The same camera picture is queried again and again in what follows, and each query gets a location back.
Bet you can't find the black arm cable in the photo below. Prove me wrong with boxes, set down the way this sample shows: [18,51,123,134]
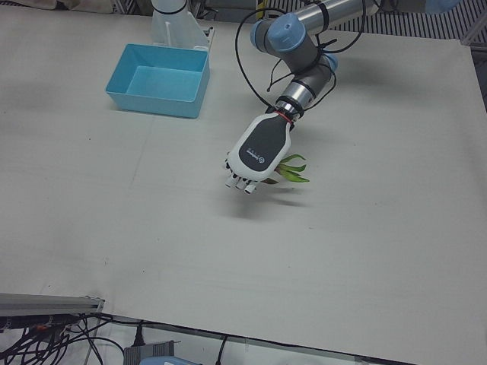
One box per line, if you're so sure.
[234,0,381,115]

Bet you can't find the blue plastic bin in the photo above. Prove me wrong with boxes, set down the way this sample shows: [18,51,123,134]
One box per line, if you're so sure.
[105,43,212,119]

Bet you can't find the short aluminium profile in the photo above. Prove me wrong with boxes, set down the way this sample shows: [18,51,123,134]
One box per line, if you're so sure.
[461,14,487,49]

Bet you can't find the green leafy object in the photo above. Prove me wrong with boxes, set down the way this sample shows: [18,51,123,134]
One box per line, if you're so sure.
[262,154,310,186]

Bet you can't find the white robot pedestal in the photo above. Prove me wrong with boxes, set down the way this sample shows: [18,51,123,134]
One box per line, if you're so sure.
[151,0,216,52]

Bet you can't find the tangled black cables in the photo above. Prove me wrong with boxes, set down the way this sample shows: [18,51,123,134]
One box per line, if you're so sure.
[0,311,126,365]

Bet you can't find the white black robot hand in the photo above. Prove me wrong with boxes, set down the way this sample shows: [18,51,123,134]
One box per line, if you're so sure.
[221,111,297,195]

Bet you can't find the aluminium rail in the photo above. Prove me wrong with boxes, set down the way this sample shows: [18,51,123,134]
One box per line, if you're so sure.
[0,292,107,317]

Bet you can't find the single black cable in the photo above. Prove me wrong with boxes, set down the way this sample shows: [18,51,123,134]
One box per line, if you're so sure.
[215,334,231,365]

